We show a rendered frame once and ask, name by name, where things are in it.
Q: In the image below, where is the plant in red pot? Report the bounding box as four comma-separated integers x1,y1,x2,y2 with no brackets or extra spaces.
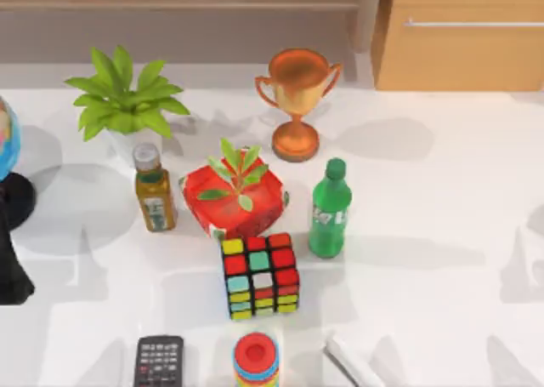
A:
178,138,290,240

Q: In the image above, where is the green bottle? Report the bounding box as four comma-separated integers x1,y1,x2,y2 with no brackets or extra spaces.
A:
307,157,354,259

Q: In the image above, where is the multicoloured puzzle cube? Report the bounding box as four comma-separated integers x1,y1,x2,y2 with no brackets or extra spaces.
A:
219,232,302,322

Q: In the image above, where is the bronze trophy cup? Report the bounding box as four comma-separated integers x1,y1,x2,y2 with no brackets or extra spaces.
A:
253,48,343,163

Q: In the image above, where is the amber tea bottle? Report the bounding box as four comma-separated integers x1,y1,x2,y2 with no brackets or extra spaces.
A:
132,143,179,234

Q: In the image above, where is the green plant in white pot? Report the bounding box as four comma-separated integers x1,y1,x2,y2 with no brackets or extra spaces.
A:
63,44,191,167

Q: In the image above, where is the stack of coloured rings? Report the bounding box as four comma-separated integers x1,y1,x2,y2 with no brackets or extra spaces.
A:
231,331,281,387

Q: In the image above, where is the white flat object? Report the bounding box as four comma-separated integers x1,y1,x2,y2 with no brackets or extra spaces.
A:
323,333,386,387

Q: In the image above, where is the wooden open shelf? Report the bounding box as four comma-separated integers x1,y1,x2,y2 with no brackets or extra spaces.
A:
0,0,383,65

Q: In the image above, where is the black calculator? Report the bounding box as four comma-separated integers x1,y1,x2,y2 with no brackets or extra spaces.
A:
133,335,185,387

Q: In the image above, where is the wooden cupboard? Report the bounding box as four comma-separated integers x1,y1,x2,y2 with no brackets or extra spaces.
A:
370,0,544,93

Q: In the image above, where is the globe on black stand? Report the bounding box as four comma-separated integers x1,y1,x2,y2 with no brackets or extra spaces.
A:
0,95,37,230

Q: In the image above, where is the long metal handle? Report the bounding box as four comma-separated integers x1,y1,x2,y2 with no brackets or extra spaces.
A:
403,17,544,29

